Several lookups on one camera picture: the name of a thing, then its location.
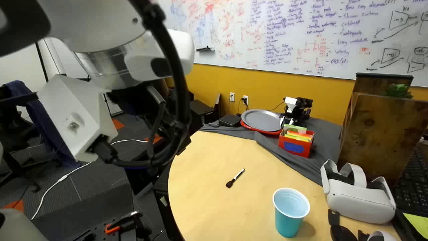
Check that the black and white marker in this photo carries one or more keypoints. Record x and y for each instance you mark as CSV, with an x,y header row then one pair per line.
x,y
229,183

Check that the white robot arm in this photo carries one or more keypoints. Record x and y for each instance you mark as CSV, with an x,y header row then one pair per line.
x,y
121,44

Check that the black flat box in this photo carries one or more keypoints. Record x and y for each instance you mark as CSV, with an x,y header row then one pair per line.
x,y
231,120

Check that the red plate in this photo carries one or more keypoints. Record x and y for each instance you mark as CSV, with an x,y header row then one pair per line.
x,y
268,131

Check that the grey metal plate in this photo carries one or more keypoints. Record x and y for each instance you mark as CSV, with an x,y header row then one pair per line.
x,y
253,113

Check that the red box with coloured blocks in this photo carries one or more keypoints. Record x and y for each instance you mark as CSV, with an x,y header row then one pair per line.
x,y
297,140

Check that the black and white spare gripper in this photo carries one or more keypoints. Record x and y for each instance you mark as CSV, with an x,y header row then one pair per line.
x,y
297,109

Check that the grey table cloth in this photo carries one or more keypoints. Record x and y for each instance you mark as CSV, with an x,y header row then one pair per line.
x,y
325,145

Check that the light blue plastic cup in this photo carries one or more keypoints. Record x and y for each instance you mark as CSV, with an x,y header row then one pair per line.
x,y
291,207

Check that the white VR headset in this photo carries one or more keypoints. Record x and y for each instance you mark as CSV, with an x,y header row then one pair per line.
x,y
351,194

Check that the black VR controller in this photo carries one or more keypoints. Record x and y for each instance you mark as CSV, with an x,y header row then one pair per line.
x,y
338,231

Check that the dark wooden shelf unit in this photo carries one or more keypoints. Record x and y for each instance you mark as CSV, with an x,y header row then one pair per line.
x,y
379,131

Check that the whiteboard with writing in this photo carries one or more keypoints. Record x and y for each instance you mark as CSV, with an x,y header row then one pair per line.
x,y
321,37

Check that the small green potted plant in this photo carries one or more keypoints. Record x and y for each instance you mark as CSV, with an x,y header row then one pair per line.
x,y
399,91

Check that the black laptop keyboard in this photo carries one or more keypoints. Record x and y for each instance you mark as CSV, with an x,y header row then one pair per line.
x,y
411,191

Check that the yellow sticky note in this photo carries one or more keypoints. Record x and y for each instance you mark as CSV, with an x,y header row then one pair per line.
x,y
416,226

